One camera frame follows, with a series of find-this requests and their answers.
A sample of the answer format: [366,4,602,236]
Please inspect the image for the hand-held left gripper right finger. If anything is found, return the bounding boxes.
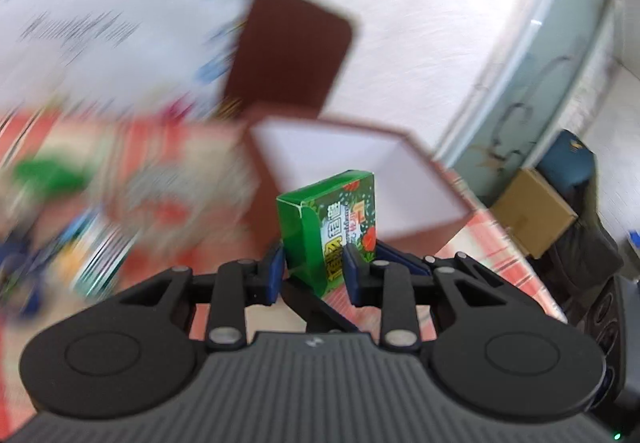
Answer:
[341,239,507,354]

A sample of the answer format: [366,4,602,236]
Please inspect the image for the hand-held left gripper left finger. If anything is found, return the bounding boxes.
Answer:
[117,245,287,352]

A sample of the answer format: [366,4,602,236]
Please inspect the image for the small green printed box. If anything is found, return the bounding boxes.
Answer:
[276,169,379,299]

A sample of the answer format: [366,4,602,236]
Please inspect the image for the brown box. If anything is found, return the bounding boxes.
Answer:
[240,104,474,275]

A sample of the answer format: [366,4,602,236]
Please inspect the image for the red plaid tablecloth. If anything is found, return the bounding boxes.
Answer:
[0,107,572,424]

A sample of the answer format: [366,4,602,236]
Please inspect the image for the clear bag of beads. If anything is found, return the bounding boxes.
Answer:
[120,162,213,224]

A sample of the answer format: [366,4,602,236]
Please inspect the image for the closed cardboard box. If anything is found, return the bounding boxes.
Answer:
[489,166,579,260]

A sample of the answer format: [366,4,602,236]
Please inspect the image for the dark blue bag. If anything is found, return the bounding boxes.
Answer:
[536,128,599,204]

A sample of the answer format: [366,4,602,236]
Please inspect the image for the white floral chair cover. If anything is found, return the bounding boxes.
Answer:
[0,0,257,120]

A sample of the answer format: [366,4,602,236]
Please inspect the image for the frosted glass door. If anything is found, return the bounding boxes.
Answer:
[439,0,622,205]

